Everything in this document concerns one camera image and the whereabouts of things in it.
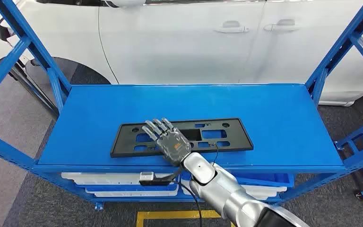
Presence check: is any black plastic plate frame part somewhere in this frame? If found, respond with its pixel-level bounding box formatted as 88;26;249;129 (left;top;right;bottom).
110;118;254;158

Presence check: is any blue metal shelf rack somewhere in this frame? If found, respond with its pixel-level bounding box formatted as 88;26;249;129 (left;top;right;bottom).
0;0;363;211

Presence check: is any white car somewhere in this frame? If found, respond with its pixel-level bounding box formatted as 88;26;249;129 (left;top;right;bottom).
0;0;363;107

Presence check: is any blue plastic bin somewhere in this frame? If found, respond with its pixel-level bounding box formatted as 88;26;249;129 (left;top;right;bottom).
76;183;178;192
181;170;295;189

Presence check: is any yellow floor tape square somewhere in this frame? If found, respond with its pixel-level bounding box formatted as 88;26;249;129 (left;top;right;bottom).
136;210;236;227

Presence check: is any dark metal stand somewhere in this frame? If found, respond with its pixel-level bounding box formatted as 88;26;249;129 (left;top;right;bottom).
9;59;60;117

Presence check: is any thin black wire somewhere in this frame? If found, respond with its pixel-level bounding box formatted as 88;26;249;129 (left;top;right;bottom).
211;143;219;166

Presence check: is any thick black cable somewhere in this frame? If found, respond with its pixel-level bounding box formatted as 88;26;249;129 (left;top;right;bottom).
172;179;203;227

